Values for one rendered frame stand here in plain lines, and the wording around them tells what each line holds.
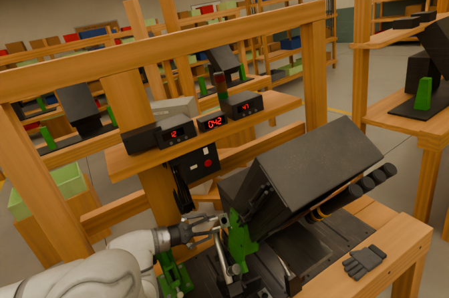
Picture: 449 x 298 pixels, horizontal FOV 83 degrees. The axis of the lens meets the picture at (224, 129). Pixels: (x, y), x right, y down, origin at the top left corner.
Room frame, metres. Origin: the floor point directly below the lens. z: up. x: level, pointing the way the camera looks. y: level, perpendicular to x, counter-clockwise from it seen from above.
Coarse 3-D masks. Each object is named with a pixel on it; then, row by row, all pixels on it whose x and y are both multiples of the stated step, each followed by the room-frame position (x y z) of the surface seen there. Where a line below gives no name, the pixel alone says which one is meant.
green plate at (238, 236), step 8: (232, 208) 0.79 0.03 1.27; (232, 216) 0.78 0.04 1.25; (232, 224) 0.77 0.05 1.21; (232, 232) 0.76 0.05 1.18; (240, 232) 0.72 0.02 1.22; (248, 232) 0.71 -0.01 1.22; (232, 240) 0.76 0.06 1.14; (240, 240) 0.71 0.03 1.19; (248, 240) 0.71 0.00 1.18; (232, 248) 0.75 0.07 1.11; (240, 248) 0.70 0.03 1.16; (248, 248) 0.71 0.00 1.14; (256, 248) 0.72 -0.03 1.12; (232, 256) 0.74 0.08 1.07; (240, 256) 0.69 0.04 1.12
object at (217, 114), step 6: (210, 114) 1.04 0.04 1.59; (216, 114) 1.02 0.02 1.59; (222, 114) 1.01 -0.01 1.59; (198, 120) 1.00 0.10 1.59; (204, 120) 0.98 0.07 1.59; (210, 120) 0.99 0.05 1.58; (216, 120) 1.00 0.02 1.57; (222, 120) 1.01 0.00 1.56; (198, 126) 1.01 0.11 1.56; (204, 126) 0.98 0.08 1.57; (210, 126) 0.99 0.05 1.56; (216, 126) 1.00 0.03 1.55
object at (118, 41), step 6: (150, 24) 10.30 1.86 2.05; (156, 24) 10.34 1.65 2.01; (114, 30) 9.69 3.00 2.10; (126, 30) 9.89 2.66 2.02; (150, 36) 10.24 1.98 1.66; (120, 42) 9.68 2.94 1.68; (126, 42) 9.83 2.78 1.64; (90, 48) 9.64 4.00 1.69; (162, 66) 10.69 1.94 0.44; (162, 72) 10.25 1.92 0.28; (96, 96) 9.04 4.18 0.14
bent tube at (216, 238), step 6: (222, 216) 0.80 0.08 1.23; (216, 222) 0.82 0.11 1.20; (222, 222) 0.82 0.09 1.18; (228, 222) 0.78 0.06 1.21; (222, 228) 0.76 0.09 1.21; (216, 234) 0.83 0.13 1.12; (216, 240) 0.82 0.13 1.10; (216, 246) 0.80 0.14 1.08; (222, 252) 0.78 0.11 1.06; (222, 258) 0.76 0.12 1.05; (222, 264) 0.74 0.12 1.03; (222, 270) 0.73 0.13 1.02; (228, 276) 0.71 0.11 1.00; (228, 282) 0.69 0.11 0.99
